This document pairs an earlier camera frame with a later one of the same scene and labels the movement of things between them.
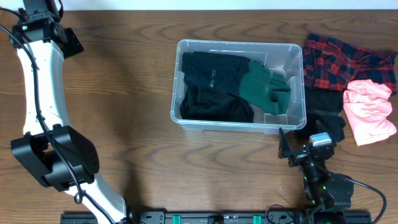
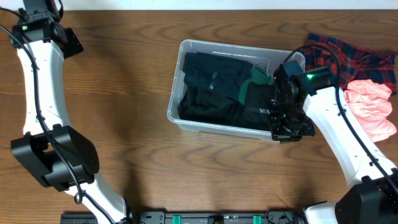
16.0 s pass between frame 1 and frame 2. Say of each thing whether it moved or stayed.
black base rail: stayed
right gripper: moved
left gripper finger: stayed
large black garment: stayed
